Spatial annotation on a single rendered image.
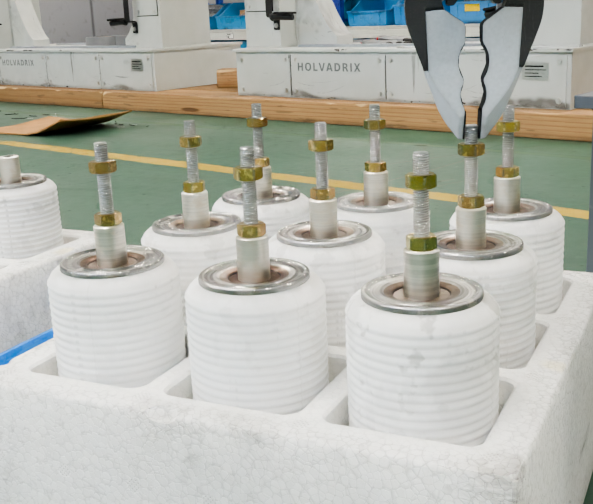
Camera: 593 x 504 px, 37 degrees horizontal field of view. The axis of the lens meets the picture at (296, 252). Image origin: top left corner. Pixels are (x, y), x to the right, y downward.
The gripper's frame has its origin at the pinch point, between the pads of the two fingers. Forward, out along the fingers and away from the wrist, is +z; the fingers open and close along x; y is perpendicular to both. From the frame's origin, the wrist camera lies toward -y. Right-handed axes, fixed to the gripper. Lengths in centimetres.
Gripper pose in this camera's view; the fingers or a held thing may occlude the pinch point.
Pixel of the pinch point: (472, 121)
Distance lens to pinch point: 64.3
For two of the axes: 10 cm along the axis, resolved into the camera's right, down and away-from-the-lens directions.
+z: 0.4, 9.6, 2.7
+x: -10.0, 0.3, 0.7
